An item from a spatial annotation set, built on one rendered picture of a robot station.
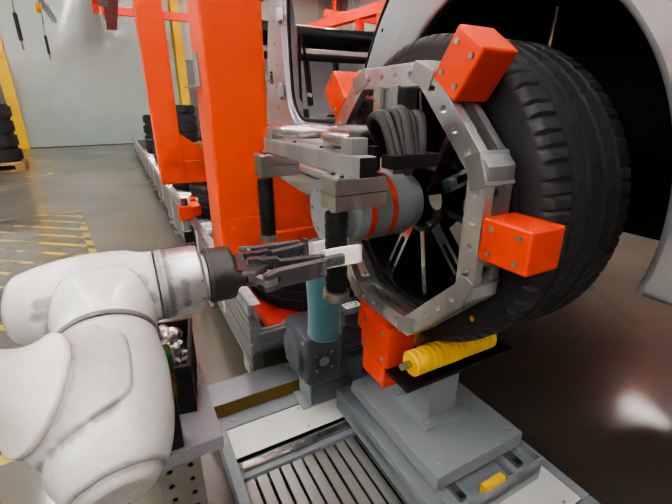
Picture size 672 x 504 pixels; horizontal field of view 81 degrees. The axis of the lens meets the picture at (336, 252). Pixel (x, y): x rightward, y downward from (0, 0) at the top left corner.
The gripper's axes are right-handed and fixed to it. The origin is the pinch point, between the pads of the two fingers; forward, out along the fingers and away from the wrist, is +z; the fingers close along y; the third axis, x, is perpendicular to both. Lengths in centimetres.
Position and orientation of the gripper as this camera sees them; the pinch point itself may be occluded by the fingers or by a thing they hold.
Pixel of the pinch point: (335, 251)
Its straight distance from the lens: 62.0
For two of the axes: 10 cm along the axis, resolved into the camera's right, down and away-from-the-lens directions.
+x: 0.0, -9.4, -3.5
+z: 8.8, -1.6, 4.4
